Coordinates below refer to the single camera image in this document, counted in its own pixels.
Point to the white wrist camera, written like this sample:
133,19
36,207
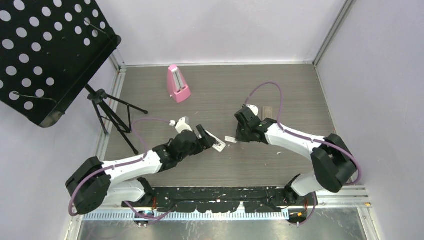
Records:
181,125
253,108

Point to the white remote control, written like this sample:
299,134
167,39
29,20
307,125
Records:
218,144

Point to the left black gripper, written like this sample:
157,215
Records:
205,142

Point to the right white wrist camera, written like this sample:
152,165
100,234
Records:
253,108

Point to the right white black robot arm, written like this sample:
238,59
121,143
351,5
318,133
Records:
331,160

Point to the black perforated music stand desk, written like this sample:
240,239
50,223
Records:
49,51

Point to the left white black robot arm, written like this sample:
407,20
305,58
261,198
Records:
97,182

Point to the white battery cover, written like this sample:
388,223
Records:
230,139

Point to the black tripod stand legs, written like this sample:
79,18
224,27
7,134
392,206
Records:
105,112

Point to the pink metronome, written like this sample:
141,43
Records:
177,86

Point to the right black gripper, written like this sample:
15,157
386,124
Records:
239,137

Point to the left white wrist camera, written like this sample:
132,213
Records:
181,125

